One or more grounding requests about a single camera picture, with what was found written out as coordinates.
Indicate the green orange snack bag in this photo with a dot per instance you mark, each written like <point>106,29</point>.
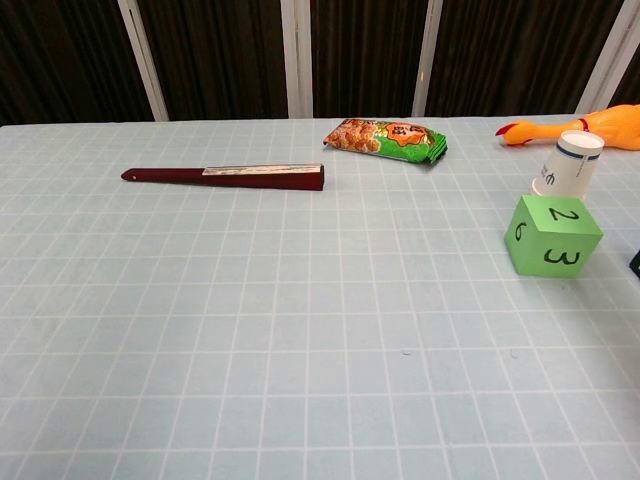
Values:
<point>385,140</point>

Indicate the dark red folded fan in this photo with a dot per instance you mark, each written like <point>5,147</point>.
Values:
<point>225,179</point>

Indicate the yellow rubber chicken toy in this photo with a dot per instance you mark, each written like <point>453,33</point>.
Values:
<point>610,125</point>

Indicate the black open box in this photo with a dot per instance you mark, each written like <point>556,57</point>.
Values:
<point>636,265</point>

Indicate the green number cube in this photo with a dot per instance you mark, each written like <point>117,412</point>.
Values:
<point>550,250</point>

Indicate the white plastic bottle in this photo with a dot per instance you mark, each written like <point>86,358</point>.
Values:
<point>567,170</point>

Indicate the light blue gridded tablecloth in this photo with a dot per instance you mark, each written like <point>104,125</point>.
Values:
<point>250,325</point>

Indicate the grey partition post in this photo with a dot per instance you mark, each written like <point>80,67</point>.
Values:
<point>610,60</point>
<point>297,60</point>
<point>143,60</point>
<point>428,60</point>

